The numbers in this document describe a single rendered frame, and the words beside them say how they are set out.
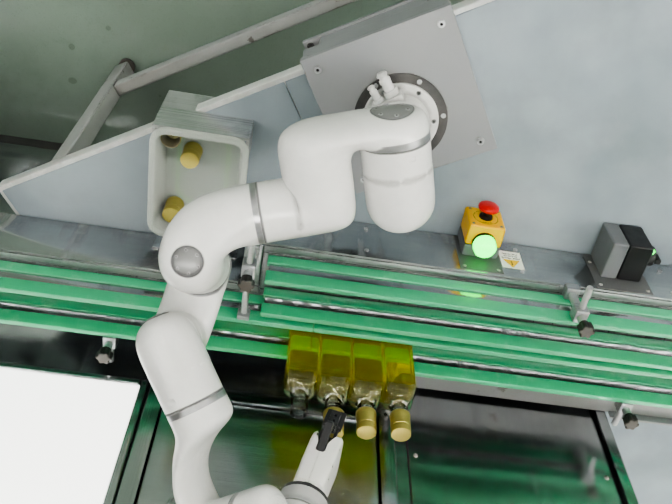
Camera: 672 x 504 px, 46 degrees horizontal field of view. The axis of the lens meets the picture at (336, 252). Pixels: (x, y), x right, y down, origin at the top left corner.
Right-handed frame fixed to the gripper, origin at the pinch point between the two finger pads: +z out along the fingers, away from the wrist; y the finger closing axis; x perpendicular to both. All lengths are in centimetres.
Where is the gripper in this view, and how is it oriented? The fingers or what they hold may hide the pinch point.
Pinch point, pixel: (332, 429)
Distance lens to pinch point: 131.5
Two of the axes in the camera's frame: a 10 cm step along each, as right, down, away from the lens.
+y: 1.4, -8.2, -5.5
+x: -9.5, -2.7, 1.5
